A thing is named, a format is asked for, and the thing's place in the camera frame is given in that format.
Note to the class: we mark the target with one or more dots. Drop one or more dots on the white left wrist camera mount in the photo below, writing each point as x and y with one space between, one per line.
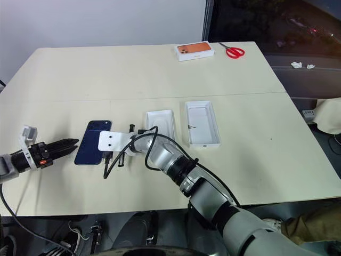
28 134

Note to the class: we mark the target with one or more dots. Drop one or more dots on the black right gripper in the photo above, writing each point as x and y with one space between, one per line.
108 158

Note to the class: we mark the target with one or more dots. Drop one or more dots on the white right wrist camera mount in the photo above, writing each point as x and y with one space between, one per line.
113 141

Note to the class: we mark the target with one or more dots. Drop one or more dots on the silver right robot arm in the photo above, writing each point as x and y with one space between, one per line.
213 197

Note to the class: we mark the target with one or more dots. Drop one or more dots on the white phone box lid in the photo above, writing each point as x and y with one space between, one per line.
203 125

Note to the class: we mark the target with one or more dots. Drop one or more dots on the orange print phone box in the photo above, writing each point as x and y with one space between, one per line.
194 50

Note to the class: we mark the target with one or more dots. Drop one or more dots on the cream cloth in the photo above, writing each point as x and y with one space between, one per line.
329 114

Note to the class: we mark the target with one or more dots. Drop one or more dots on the grey window frame post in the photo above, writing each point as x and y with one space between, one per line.
208 20

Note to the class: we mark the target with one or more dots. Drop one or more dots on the dark blue smartphone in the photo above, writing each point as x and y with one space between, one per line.
89 144

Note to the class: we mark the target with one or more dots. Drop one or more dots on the white power strip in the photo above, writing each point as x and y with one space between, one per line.
309 114

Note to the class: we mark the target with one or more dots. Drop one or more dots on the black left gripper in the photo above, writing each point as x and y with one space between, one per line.
42 156

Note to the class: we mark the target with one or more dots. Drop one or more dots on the black metal bracket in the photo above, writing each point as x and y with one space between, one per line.
96 238

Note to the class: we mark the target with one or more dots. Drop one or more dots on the black frame object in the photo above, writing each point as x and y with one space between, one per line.
2 85

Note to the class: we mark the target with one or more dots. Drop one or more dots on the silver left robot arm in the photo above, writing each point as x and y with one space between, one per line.
6 165

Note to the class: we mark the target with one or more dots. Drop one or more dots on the olive trouser leg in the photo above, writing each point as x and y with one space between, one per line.
311 226

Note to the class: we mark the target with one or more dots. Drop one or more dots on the white phone box base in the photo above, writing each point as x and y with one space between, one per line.
160 124

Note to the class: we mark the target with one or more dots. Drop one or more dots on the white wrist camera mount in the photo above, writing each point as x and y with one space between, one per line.
28 134
113 141

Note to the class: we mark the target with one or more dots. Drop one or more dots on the crumpled white paper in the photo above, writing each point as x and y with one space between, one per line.
310 67
296 64

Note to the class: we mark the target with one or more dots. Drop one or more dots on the white shoe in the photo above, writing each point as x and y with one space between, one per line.
273 224

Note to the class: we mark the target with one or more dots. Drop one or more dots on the black sneaker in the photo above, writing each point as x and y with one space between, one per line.
8 246

